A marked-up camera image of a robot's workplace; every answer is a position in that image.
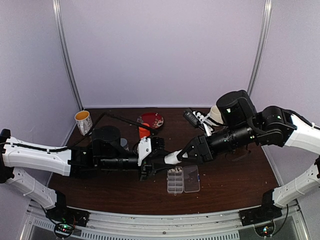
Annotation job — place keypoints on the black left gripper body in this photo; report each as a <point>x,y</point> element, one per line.
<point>146,168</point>

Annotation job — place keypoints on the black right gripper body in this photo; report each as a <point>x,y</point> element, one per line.
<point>208,156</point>

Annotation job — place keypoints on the white pill bottle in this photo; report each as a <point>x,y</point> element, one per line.
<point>172,158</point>

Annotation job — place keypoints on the clear plastic pill organizer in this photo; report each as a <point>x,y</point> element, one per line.
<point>187,181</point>

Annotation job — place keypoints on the orange pill bottle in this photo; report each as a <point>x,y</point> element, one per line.
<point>144,133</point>

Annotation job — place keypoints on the grey lid pill bottle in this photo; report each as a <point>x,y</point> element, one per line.
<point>124,143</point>

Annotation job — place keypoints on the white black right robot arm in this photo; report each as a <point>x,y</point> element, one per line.
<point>274,125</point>

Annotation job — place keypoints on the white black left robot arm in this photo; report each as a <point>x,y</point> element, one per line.
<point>103,153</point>

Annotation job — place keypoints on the white pills in organizer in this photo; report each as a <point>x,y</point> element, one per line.
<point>175,170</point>

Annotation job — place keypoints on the cream ribbed mug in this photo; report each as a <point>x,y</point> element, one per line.
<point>215,114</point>

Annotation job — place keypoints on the red floral plate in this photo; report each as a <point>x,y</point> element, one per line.
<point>153,119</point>

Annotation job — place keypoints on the yellow interior patterned mug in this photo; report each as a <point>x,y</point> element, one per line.
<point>83,121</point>

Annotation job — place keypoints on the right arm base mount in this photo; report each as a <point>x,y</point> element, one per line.
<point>262,218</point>

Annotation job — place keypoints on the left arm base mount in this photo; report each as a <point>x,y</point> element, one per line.
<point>66,219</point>

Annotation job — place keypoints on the right aluminium frame post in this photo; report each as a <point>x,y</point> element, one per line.
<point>263,35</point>

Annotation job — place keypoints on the aluminium frame post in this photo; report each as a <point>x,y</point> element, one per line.
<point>56,4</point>
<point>263,35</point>

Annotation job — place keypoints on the left aluminium frame post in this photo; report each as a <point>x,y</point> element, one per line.
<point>56,4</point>

